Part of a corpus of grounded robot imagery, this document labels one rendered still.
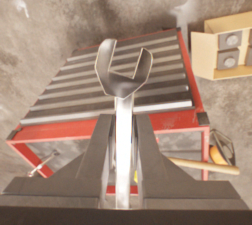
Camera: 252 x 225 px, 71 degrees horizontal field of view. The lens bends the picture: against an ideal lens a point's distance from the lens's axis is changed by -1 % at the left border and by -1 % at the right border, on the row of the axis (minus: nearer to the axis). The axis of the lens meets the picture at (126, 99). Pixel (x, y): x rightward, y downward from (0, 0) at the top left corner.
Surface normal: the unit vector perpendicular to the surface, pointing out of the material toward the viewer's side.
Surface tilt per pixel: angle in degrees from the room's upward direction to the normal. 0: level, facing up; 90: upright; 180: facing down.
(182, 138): 0
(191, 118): 90
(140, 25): 0
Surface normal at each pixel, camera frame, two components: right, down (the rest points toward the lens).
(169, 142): -0.12, 0.65
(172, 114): -0.26, -0.75
